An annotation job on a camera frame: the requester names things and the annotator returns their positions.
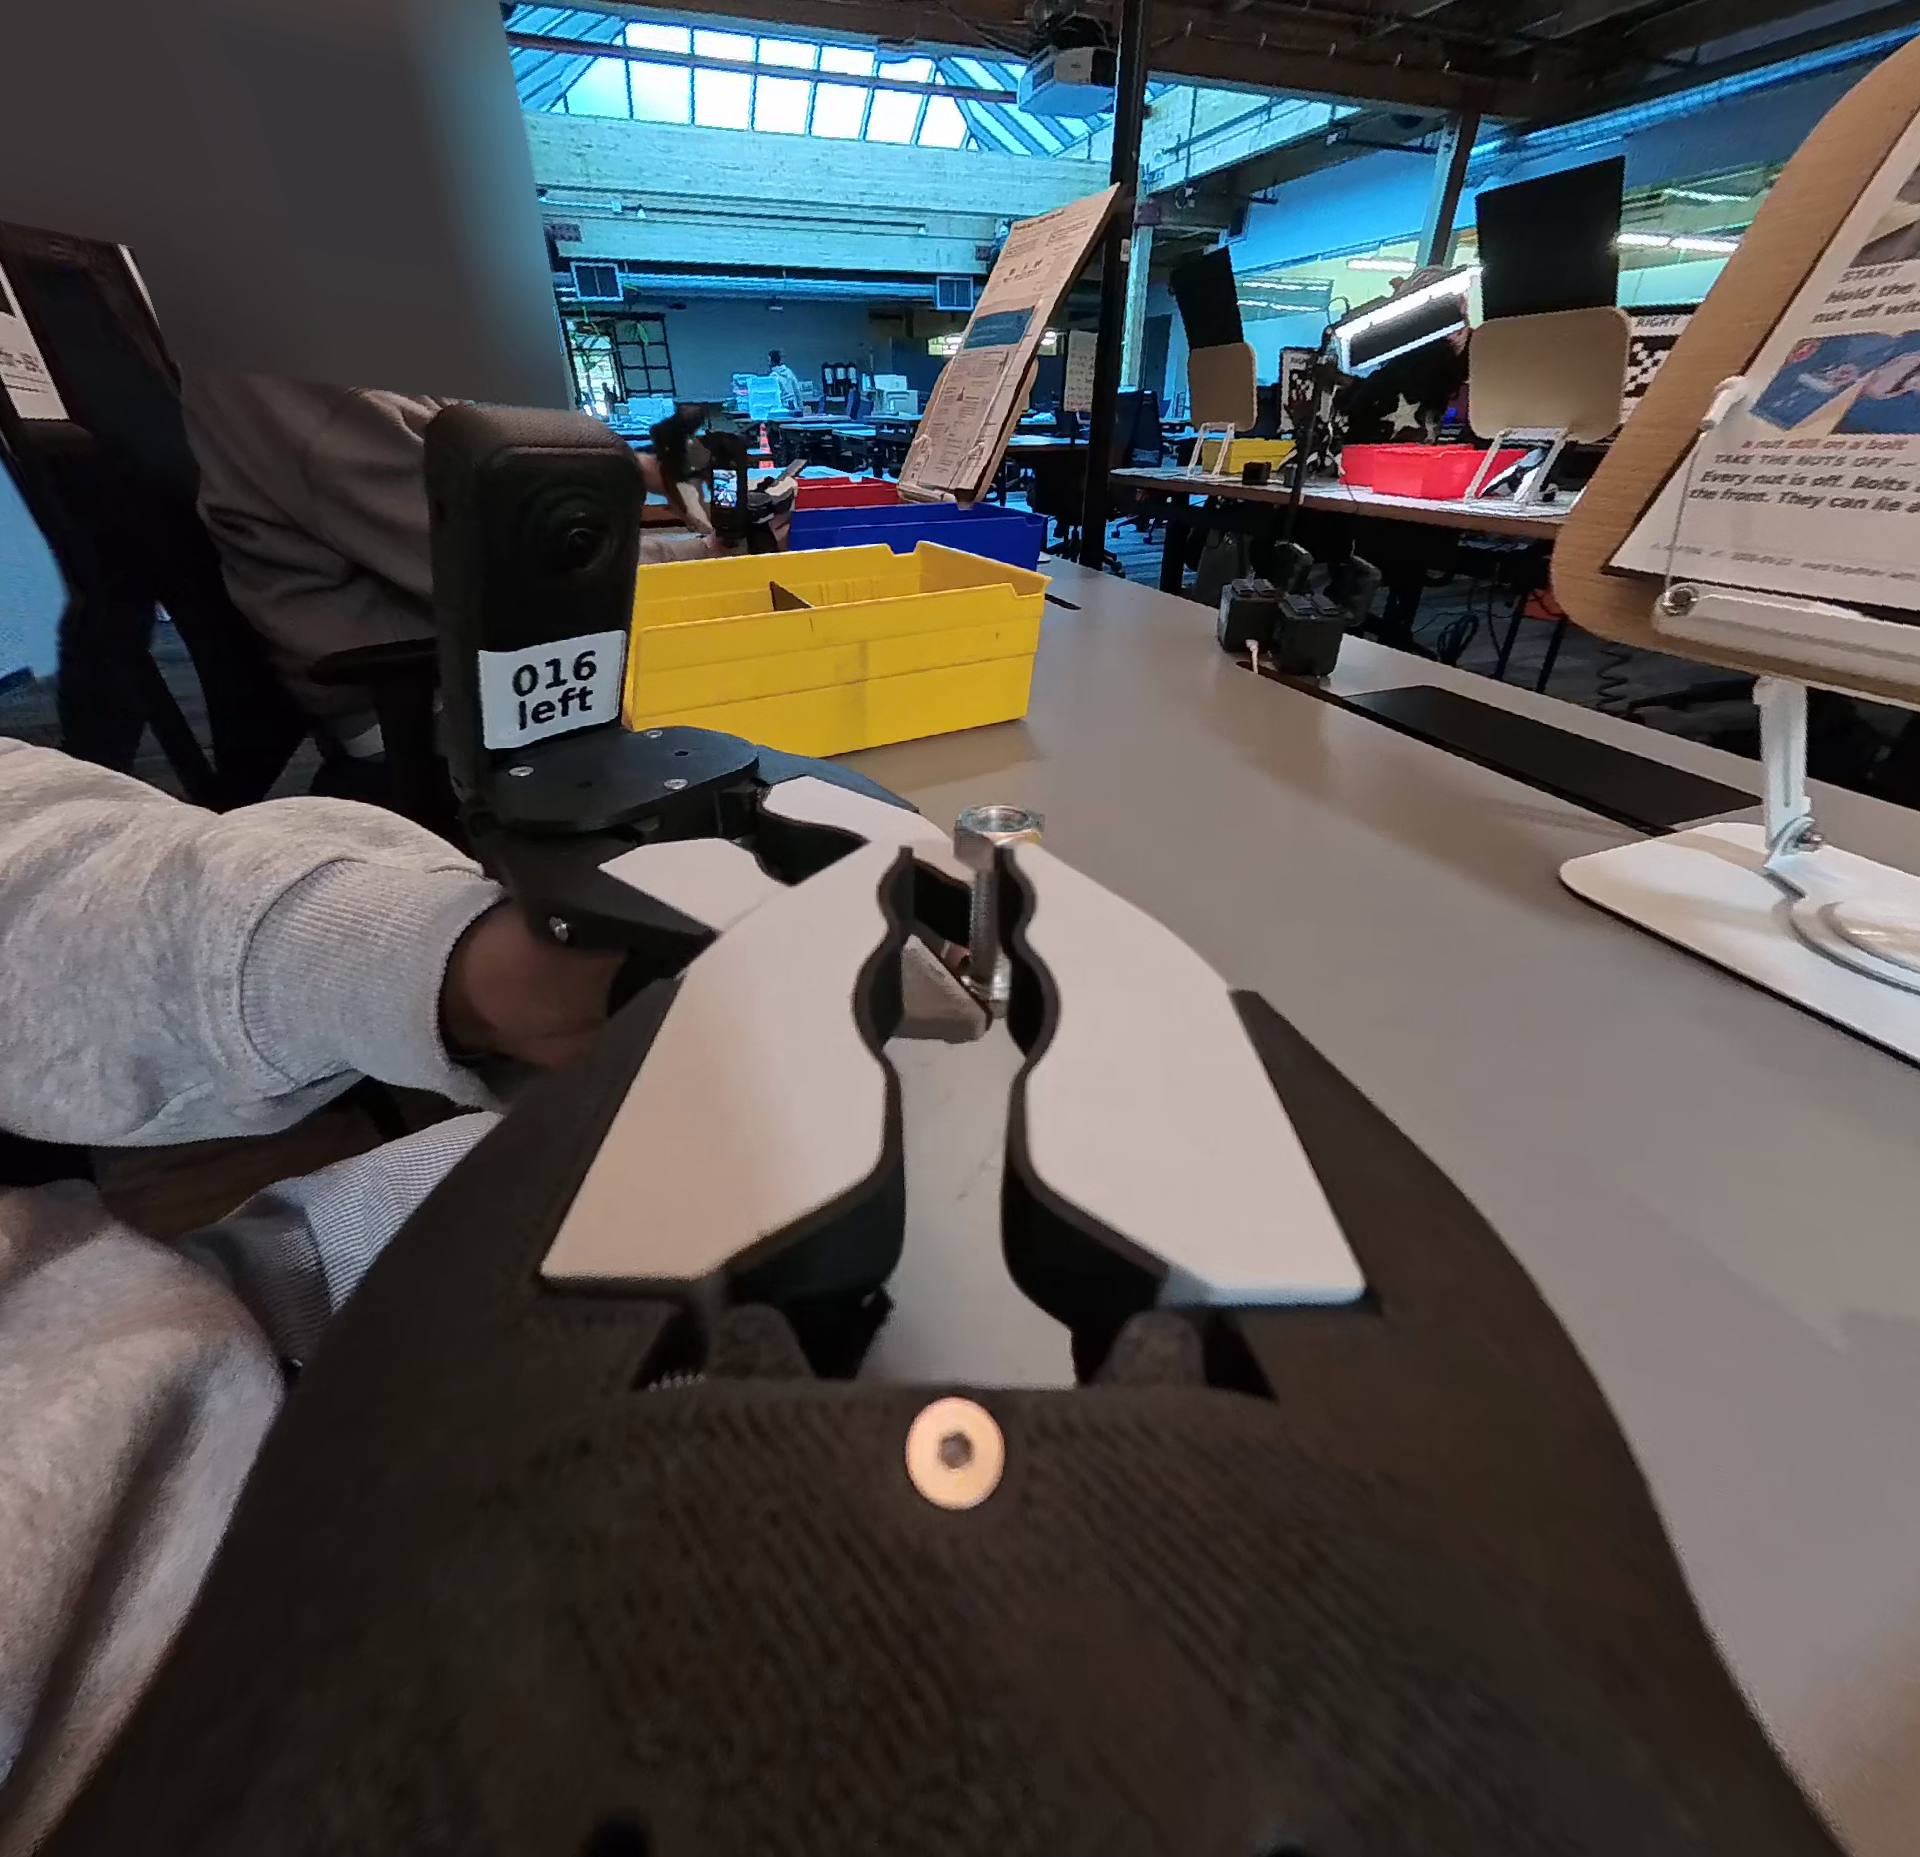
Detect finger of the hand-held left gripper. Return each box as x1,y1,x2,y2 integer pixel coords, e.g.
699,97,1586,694
600,840,994,1046
750,774,977,947

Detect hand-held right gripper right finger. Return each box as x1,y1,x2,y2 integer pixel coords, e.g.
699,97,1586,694
994,840,1370,1312

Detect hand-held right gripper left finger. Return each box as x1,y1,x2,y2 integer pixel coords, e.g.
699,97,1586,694
539,845,913,1289

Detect steel hex bolt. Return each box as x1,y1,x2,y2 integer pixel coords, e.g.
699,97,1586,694
957,852,1019,1022

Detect person's left forearm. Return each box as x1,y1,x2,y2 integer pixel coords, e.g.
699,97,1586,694
0,739,513,1152

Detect grey desk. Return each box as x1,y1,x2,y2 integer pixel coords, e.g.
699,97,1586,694
750,559,1920,1857

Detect person's left hand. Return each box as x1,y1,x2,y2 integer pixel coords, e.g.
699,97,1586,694
441,897,669,1070

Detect yellow divided plastic bin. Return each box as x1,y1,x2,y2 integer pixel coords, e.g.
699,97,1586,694
624,542,1052,767

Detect blue plastic bin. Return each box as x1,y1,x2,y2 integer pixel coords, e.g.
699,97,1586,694
787,501,1050,578

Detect black armrest office chair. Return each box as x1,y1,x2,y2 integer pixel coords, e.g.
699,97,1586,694
59,431,452,840

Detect black sign board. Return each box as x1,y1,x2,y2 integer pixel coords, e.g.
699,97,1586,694
0,221,174,441

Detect cardboard instruction board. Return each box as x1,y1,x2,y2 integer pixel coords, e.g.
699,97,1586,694
898,184,1127,508

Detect wooden document stand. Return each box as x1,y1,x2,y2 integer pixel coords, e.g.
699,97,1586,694
1549,33,1920,1069

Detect black steel pole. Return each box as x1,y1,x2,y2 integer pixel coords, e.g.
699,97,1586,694
1075,0,1159,578

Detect small beige document stand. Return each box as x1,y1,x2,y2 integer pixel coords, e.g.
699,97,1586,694
1184,343,1259,473

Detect narrow black screen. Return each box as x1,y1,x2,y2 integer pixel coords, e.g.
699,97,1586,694
1172,244,1246,351

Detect wooden work table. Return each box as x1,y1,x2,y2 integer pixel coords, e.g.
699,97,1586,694
1109,463,1577,599

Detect wide red plastic bin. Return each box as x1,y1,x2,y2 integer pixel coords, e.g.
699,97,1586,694
1339,444,1532,505

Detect person's grey clothed torso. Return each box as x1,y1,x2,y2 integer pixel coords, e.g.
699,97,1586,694
0,1112,504,1857

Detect white light bar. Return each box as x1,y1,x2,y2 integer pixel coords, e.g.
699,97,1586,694
1327,268,1484,379

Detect large beige document stand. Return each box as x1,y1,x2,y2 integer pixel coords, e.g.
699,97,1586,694
1468,306,1636,513

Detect printed instruction sheet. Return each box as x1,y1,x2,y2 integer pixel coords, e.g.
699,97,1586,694
1613,117,1920,606

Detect wide black screen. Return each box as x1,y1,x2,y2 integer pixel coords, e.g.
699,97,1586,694
1474,155,1629,320

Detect black cable tray cover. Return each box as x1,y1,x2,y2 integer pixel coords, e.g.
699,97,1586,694
1335,683,1761,836

